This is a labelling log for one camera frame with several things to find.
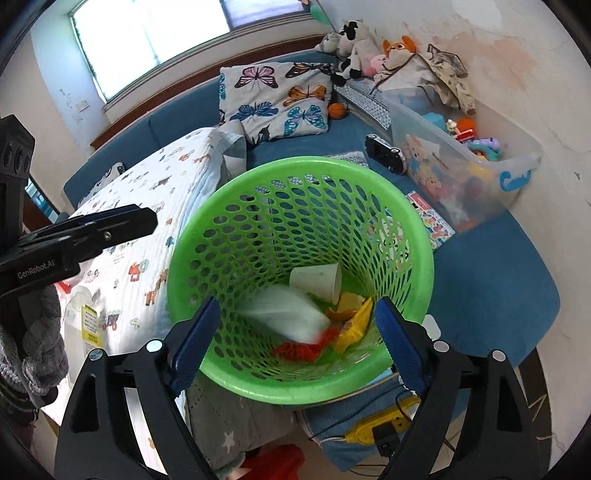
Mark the small orange ball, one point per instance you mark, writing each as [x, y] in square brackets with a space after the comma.
[337, 112]

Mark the yellow snack wrapper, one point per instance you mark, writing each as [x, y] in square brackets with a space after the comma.
[353, 332]

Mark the red plastic object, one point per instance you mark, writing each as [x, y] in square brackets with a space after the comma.
[277, 461]

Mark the small printed pillow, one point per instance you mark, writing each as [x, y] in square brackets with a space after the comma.
[111, 173]

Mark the green plastic basket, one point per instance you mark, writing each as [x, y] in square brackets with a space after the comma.
[300, 163]

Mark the cow plush toy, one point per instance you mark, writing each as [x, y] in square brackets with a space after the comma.
[358, 50]

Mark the orange snack wrapper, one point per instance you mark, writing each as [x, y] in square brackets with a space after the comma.
[346, 302]

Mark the clear labelled plastic container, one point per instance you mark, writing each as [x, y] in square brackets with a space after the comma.
[78, 304]

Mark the white paper cup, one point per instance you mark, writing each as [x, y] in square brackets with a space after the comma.
[314, 279]

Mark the blue sofa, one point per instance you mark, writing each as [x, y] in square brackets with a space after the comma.
[485, 286]

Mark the window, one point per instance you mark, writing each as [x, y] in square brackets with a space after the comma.
[161, 37]

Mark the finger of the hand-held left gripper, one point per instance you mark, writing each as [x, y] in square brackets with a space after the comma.
[106, 233]

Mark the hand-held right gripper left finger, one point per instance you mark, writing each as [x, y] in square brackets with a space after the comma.
[196, 341]

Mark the white car print blanket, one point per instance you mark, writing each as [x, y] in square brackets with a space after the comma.
[152, 194]

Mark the pink plush toy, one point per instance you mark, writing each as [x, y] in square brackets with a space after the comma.
[376, 64]

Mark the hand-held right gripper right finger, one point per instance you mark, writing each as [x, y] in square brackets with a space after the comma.
[401, 341]

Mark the person's left forearm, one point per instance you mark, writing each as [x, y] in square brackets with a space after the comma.
[37, 350]

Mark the colourful sticker book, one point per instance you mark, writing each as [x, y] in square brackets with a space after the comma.
[431, 221]

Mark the grey star print cloth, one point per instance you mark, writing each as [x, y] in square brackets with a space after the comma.
[231, 415]

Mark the yellow power strip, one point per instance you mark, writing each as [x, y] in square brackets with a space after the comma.
[369, 427]

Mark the white plastic bag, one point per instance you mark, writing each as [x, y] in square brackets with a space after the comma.
[286, 314]

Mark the pinwheel toy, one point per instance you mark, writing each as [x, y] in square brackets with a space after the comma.
[318, 13]

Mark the red foam net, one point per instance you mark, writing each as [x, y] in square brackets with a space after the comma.
[295, 350]

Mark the beige printed garment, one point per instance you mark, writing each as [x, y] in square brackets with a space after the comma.
[452, 78]

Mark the orange fox plush toy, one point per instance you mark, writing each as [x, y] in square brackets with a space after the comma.
[397, 50]

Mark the clear plastic storage box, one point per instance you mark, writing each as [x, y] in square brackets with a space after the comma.
[489, 194]

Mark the white wall switch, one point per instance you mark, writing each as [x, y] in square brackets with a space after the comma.
[83, 105]

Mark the butterfly print pillow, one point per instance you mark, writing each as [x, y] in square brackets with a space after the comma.
[277, 106]

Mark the grey plush toy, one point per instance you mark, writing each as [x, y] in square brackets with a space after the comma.
[330, 42]

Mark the grey patterned flat box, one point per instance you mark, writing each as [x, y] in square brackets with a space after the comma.
[364, 104]

